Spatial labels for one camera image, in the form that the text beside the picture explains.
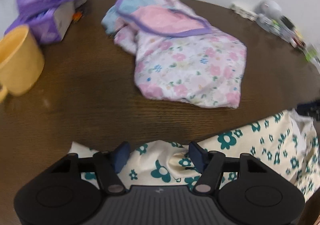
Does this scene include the cream green flower shirt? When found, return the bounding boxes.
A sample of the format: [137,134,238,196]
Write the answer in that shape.
[68,110,320,197]

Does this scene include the green spray bottle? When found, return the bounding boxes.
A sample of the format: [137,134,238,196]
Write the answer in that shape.
[304,43,320,63]

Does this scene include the black small device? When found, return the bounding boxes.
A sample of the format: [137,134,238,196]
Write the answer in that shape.
[280,15,295,31]

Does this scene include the grey tin box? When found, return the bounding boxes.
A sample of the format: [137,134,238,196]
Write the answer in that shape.
[256,14,283,36]

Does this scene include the pink floral storage bag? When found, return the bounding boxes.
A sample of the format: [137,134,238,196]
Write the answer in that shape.
[101,0,247,108]

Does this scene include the yellow mug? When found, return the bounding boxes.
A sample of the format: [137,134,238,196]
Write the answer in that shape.
[1,25,44,101]

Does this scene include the lower purple tissue pack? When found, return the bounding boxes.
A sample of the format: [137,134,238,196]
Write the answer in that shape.
[4,2,75,44]

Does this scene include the small orange object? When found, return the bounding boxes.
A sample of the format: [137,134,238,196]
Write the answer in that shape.
[72,11,82,22]

